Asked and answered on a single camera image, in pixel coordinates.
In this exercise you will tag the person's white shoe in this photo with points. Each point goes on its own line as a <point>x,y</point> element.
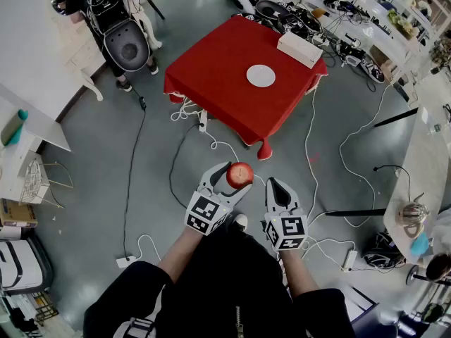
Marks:
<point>240,222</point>

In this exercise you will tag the black tripod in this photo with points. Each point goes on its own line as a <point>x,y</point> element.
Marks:
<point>153,3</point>

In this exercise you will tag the black bag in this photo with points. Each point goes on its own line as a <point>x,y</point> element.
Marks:
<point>382,250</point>

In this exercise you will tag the white rectangular box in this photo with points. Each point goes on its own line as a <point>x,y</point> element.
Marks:
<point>299,48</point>

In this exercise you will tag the open cardboard box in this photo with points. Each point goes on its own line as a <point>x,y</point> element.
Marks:
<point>382,60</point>

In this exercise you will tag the white round plate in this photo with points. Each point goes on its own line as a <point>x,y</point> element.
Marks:
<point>260,75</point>

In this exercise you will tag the pile of black white devices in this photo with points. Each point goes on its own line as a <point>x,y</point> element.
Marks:
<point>273,11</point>

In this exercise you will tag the curved white table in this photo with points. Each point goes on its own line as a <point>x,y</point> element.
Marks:
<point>423,160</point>

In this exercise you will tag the white shelving rack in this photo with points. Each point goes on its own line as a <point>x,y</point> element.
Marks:
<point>378,26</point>

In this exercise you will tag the red apple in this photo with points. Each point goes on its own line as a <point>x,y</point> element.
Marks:
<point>239,175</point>

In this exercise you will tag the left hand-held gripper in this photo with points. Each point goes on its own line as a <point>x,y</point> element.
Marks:
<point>206,211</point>

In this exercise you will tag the white black hard case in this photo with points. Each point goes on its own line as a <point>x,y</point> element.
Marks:
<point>19,264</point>

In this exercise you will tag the person's left forearm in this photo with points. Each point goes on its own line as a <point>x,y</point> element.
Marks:
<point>183,255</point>

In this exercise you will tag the teal rolled mat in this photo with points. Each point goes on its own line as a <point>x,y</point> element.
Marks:
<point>12,130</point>

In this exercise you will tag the white ornate vanity desk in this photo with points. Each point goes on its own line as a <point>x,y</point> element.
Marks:
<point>82,53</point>

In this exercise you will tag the teal cloth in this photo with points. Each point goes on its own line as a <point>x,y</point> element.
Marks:
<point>420,245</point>

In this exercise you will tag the white side shelf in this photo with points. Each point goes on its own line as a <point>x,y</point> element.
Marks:
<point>31,129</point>

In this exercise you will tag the person's right forearm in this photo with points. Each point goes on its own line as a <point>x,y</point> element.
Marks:
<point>296,269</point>

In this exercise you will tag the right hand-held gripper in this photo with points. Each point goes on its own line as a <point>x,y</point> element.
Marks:
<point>287,231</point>

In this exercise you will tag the person's black jacket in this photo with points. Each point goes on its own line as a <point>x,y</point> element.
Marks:
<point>218,308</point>

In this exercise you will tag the brown cardboard box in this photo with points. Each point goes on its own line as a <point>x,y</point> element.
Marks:
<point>17,214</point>

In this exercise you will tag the table with red cloth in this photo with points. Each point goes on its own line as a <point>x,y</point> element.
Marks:
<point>218,69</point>

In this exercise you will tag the bunch of pale flowers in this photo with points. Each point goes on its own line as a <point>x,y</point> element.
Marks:
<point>401,23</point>

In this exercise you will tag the person's black trousers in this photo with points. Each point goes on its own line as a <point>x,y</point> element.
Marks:
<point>243,239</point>

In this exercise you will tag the potted plant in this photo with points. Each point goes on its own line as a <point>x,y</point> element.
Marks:
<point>440,53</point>

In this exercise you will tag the white power strip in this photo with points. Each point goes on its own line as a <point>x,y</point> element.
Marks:
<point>350,259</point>
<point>127,261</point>
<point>203,122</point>

